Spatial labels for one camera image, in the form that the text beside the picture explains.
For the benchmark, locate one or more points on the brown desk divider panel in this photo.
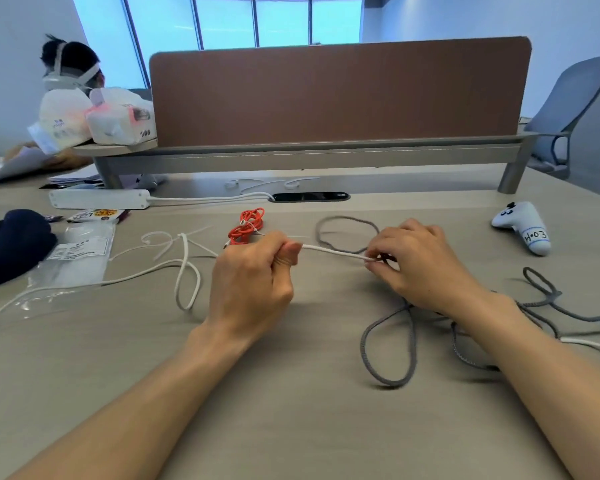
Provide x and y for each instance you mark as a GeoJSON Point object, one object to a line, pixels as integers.
{"type": "Point", "coordinates": [340, 89]}

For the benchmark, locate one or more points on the white head-mounted headset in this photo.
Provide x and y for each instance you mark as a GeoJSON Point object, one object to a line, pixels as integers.
{"type": "Point", "coordinates": [62, 80]}

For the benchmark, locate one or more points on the grey metal desk shelf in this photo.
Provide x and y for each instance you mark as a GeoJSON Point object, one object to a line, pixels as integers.
{"type": "Point", "coordinates": [305, 157]}

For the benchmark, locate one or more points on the white power strip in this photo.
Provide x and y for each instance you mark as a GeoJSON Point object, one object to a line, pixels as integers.
{"type": "Point", "coordinates": [100, 199]}

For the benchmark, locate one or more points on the small white rounded object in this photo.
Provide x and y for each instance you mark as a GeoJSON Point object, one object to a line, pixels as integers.
{"type": "Point", "coordinates": [150, 182]}

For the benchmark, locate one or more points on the person's right hand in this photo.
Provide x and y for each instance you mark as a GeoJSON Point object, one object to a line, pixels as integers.
{"type": "Point", "coordinates": [430, 269]}

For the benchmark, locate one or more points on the person's right forearm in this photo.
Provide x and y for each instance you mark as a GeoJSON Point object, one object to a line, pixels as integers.
{"type": "Point", "coordinates": [545, 384]}

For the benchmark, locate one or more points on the person's left forearm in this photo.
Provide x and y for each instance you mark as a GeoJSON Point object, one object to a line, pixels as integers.
{"type": "Point", "coordinates": [130, 419]}

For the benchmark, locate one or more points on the black flat tablet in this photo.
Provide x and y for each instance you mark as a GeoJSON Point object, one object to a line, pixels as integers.
{"type": "Point", "coordinates": [70, 184]}

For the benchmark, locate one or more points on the white paper sheets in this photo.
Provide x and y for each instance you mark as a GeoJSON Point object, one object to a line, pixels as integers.
{"type": "Point", "coordinates": [10, 164]}

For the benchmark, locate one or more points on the white labelled hand controller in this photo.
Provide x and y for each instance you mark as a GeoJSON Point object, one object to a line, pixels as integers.
{"type": "Point", "coordinates": [522, 227]}

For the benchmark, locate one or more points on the small purple candy wrapper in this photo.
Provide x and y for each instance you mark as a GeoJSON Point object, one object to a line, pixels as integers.
{"type": "Point", "coordinates": [54, 218]}

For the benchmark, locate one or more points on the grey office chair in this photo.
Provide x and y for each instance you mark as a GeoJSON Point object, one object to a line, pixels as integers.
{"type": "Point", "coordinates": [141, 93]}
{"type": "Point", "coordinates": [570, 89]}

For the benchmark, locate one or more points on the white printed snack packet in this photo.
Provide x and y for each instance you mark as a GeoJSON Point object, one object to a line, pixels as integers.
{"type": "Point", "coordinates": [97, 215]}

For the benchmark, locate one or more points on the white tissue pack pink label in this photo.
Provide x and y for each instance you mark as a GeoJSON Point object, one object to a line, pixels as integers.
{"type": "Point", "coordinates": [115, 124]}

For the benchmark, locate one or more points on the round beige shelf board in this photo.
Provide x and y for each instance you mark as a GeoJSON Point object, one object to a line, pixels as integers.
{"type": "Point", "coordinates": [105, 148]}

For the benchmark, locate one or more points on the large glass window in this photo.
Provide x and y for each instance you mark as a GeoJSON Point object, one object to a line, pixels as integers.
{"type": "Point", "coordinates": [165, 19]}

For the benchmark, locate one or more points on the navy baseball cap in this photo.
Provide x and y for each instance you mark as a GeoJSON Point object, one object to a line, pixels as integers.
{"type": "Point", "coordinates": [10, 244]}

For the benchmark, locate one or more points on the person's left hand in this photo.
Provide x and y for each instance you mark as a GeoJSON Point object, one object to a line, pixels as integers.
{"type": "Point", "coordinates": [250, 289]}

